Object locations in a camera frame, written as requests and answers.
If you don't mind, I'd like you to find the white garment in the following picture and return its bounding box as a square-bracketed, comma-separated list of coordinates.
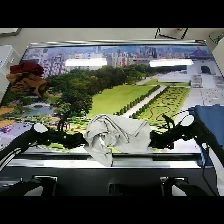
[83, 113, 156, 168]

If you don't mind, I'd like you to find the blue garment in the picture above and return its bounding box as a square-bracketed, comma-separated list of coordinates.
[194, 104, 224, 168]

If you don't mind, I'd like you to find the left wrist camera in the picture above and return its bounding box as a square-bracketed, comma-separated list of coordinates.
[57, 114, 69, 134]

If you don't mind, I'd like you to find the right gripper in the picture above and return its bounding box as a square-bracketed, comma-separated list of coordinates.
[149, 131, 175, 150]

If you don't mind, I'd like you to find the red garment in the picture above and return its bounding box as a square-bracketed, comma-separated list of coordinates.
[9, 61, 46, 77]

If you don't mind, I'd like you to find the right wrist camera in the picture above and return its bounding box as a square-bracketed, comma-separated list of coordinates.
[162, 114, 176, 133]

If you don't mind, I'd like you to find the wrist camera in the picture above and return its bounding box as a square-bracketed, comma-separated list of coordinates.
[162, 114, 176, 133]
[57, 114, 69, 134]

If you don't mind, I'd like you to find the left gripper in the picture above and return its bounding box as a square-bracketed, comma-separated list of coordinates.
[61, 131, 87, 150]

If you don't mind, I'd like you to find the brown garment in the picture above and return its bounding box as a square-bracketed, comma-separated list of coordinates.
[6, 72, 52, 100]

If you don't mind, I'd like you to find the silver frame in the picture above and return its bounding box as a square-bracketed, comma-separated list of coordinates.
[0, 152, 224, 197]

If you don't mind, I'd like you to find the black cable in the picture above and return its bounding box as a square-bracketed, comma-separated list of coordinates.
[200, 143, 221, 197]

